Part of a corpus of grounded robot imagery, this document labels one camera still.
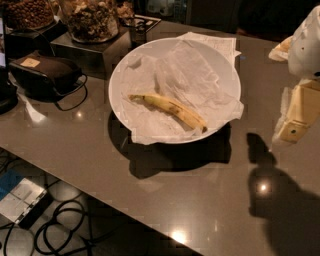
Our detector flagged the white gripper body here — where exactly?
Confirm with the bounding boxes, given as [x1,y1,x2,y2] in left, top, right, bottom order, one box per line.
[288,6,320,80]

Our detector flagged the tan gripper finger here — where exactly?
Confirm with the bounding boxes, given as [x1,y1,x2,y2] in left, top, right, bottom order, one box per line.
[272,79,320,144]
[268,37,292,62]

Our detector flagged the yellow banana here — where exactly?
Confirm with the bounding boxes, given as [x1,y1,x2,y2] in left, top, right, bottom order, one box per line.
[128,94,207,133]

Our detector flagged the white bowl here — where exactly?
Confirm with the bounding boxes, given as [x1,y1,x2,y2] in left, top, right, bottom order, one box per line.
[108,36,242,145]

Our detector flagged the crumpled white paper liner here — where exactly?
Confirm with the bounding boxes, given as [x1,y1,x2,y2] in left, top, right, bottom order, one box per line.
[118,31,245,146]

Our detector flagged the dark tray with pattern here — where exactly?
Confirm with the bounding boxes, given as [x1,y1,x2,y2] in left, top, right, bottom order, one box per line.
[120,15,161,33]

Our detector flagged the glass jar of granola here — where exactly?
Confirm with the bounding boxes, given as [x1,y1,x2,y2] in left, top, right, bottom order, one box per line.
[58,0,119,43]

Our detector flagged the glass jar of brown nuts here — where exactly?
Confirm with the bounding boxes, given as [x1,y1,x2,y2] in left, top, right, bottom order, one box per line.
[0,0,54,29]

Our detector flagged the black monitor stand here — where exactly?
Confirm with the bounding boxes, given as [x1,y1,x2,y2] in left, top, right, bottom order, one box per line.
[0,8,18,114]

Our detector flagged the white box on floor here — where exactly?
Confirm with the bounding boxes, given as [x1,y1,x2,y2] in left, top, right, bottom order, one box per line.
[0,178,47,225]

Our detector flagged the dark metal pedestal box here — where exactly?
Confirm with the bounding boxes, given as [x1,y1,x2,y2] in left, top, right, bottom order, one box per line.
[51,27,131,80]

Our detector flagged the black cable on table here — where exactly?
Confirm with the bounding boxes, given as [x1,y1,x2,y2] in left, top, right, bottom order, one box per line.
[53,73,89,112]

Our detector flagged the black cables on floor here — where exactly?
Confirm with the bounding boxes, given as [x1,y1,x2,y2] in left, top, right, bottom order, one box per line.
[0,149,118,256]

